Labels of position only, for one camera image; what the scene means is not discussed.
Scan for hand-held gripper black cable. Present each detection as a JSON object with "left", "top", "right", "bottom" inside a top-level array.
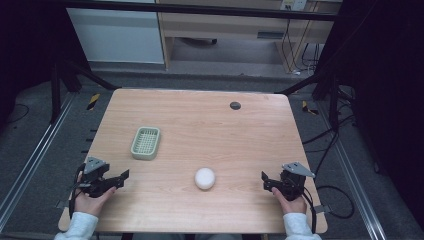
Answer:
[
  {"left": 301, "top": 187, "right": 318, "bottom": 235},
  {"left": 67, "top": 162, "right": 87, "bottom": 220}
]

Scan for yellow black striped tape marker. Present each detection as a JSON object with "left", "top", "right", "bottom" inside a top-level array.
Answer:
[
  {"left": 301, "top": 100, "right": 320, "bottom": 116},
  {"left": 86, "top": 92, "right": 101, "bottom": 111}
]

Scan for thin black floor cable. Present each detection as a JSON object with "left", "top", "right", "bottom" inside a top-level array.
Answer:
[{"left": 5, "top": 102, "right": 31, "bottom": 126}]

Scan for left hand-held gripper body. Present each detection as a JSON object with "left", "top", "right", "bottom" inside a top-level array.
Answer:
[{"left": 78, "top": 156, "right": 117, "bottom": 199}]

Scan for white power strip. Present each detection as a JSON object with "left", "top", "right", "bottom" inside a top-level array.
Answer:
[{"left": 279, "top": 0, "right": 308, "bottom": 12}]

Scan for white cabinet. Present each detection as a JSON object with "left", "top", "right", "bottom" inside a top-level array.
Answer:
[{"left": 66, "top": 7, "right": 165, "bottom": 65}]

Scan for black curtain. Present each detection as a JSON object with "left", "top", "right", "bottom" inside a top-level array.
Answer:
[
  {"left": 315, "top": 0, "right": 424, "bottom": 231},
  {"left": 0, "top": 0, "right": 92, "bottom": 128}
]

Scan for left hand-held gripper black cable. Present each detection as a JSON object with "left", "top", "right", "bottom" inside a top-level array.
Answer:
[{"left": 67, "top": 162, "right": 87, "bottom": 220}]

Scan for black metal stand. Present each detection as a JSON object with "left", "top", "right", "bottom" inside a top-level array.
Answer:
[
  {"left": 274, "top": 72, "right": 342, "bottom": 132},
  {"left": 49, "top": 59, "right": 122, "bottom": 125}
]

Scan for light wooden desk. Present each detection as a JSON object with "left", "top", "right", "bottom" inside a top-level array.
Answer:
[{"left": 155, "top": 0, "right": 335, "bottom": 74}]

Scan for long black floor cable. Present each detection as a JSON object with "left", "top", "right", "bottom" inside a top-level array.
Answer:
[{"left": 301, "top": 113, "right": 357, "bottom": 178}]

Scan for green slotted soap dish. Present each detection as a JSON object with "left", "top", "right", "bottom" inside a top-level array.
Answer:
[{"left": 130, "top": 126, "right": 162, "bottom": 162}]

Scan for white round soap bar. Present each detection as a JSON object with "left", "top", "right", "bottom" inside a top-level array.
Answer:
[{"left": 194, "top": 167, "right": 217, "bottom": 191}]

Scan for right hand-held gripper black cable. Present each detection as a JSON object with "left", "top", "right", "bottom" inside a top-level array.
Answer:
[{"left": 301, "top": 187, "right": 318, "bottom": 235}]

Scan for person's right hand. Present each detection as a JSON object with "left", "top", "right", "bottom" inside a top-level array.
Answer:
[{"left": 271, "top": 186, "right": 308, "bottom": 215}]

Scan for person's left hand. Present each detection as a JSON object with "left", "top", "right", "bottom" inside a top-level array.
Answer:
[{"left": 73, "top": 186, "right": 118, "bottom": 218}]

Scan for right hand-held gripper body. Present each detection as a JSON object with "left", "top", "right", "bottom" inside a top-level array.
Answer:
[{"left": 278, "top": 161, "right": 316, "bottom": 202}]

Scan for black horizontal frame bar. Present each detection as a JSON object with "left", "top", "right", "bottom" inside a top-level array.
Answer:
[{"left": 62, "top": 0, "right": 338, "bottom": 22}]

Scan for black cables under desk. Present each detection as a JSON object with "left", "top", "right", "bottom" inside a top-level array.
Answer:
[{"left": 280, "top": 18, "right": 322, "bottom": 76}]

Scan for looped black floor cable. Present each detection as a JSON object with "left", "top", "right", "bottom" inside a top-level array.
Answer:
[{"left": 315, "top": 185, "right": 356, "bottom": 220}]

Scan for metal floor rail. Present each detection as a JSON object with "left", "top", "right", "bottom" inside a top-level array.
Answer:
[
  {"left": 0, "top": 92, "right": 77, "bottom": 232},
  {"left": 315, "top": 99, "right": 388, "bottom": 240}
]

